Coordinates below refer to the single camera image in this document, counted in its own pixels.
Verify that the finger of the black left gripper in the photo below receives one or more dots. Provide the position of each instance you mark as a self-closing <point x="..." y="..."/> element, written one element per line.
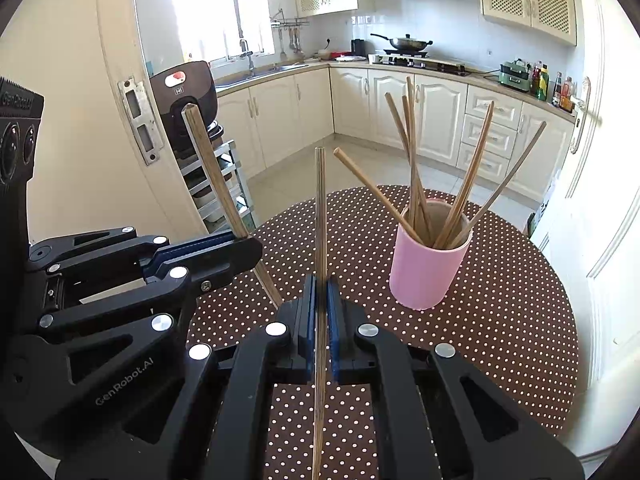
<point x="212" y="261"/>

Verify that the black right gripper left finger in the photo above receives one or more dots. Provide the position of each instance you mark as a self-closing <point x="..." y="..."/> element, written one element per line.
<point x="211" y="420"/>

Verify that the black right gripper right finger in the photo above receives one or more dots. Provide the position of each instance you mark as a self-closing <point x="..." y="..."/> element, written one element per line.
<point x="436" y="415"/>

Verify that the kitchen window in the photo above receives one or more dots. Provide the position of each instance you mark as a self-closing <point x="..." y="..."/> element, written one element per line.
<point x="216" y="30"/>

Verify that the brown polka dot tablecloth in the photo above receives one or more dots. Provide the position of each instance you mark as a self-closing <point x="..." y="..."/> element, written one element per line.
<point x="506" y="312"/>

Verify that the pink cup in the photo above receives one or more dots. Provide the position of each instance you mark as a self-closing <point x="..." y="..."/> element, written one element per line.
<point x="420" y="276"/>

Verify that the door lock strike plate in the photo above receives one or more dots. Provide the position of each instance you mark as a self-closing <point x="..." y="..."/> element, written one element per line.
<point x="142" y="121"/>

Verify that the stainless steel sink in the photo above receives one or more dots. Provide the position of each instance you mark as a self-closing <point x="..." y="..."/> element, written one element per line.
<point x="240" y="78"/>

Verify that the black air fryer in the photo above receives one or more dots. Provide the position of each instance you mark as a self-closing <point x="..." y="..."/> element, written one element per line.
<point x="175" y="88"/>

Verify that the sink faucet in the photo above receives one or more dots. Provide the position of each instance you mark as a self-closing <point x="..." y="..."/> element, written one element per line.
<point x="248" y="55"/>

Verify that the white door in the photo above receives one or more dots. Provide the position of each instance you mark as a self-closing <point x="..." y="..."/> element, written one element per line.
<point x="590" y="231"/>

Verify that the hanging utensil rack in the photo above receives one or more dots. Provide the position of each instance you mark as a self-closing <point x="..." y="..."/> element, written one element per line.
<point x="288" y="31"/>

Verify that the black kettle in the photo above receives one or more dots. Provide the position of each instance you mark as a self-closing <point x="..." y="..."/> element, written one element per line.
<point x="359" y="47"/>

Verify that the lower white cabinets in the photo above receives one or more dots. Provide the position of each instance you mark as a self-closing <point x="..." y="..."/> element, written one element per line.
<point x="276" y="115"/>

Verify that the gas stove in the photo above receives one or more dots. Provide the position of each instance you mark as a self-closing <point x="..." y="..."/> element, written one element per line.
<point x="421" y="61"/>

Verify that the wok with lid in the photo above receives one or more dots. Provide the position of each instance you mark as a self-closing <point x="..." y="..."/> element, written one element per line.
<point x="406" y="43"/>

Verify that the condiment bottles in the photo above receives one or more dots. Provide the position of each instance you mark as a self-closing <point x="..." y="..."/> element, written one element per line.
<point x="557" y="90"/>

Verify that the green small appliance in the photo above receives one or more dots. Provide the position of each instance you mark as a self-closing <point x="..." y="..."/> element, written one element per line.
<point x="514" y="75"/>

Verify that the door handle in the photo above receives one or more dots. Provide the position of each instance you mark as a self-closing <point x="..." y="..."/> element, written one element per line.
<point x="581" y="102"/>

